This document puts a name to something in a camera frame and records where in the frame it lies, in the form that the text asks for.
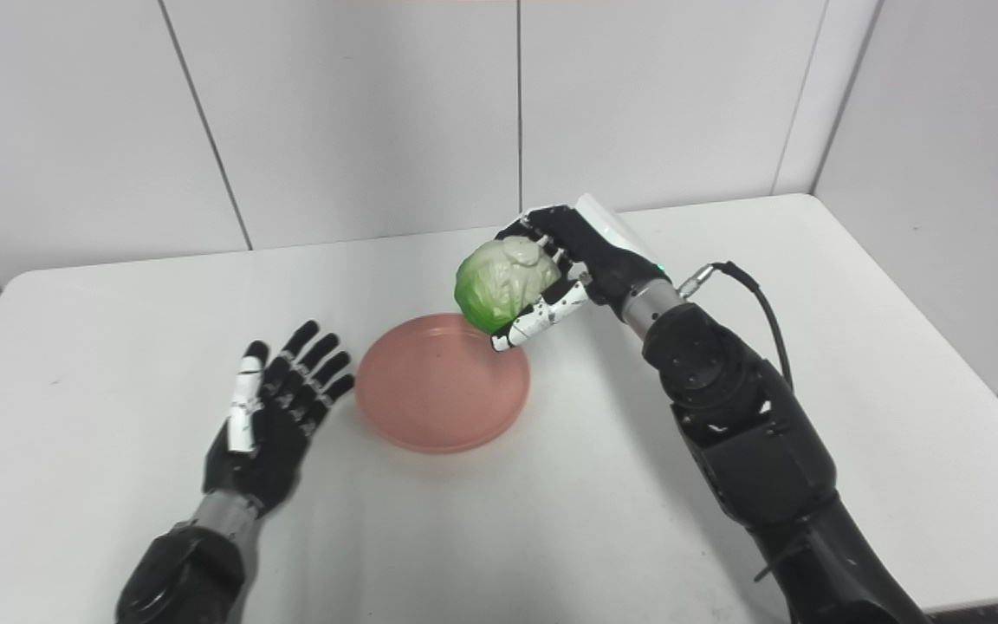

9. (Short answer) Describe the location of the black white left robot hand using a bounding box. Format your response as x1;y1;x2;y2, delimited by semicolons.
203;320;356;519

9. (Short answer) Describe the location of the pink round plate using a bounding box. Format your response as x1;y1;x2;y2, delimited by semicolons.
355;314;531;455

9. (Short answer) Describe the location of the green white cabbage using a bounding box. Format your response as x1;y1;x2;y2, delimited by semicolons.
454;237;562;335

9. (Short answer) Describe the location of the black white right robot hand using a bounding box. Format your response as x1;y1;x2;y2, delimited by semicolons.
490;194;669;352

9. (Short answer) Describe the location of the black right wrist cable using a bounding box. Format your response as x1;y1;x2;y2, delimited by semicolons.
679;261;794;391

